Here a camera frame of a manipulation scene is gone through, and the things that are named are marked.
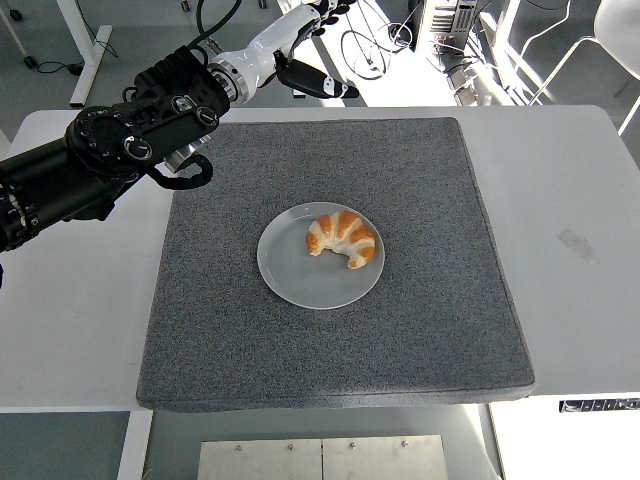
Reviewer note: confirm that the white chair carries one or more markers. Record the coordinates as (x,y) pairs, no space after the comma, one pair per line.
(617,30)

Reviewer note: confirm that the grey speckled mat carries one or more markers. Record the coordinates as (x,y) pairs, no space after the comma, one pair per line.
(350,350)

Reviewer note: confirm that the grey metal plate with screws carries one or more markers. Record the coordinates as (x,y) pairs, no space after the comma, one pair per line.
(320,460)

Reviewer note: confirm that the light grey round plate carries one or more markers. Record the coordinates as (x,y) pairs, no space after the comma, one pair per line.
(300,280)

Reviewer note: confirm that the white table leg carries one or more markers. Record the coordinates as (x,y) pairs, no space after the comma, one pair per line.
(135,445)

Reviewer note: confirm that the clear tape piece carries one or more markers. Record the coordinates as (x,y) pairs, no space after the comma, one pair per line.
(576,245)

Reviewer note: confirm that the table control panel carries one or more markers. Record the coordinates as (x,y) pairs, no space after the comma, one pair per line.
(600,405)

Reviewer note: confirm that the computer tower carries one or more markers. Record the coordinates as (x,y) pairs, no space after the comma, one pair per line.
(445,20)

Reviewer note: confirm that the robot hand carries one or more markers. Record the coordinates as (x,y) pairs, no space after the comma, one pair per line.
(260,55)

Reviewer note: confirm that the croissant bread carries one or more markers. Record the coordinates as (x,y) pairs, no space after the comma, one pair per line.
(340,235)

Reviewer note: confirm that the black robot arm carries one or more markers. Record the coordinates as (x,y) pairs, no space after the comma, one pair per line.
(100,135)

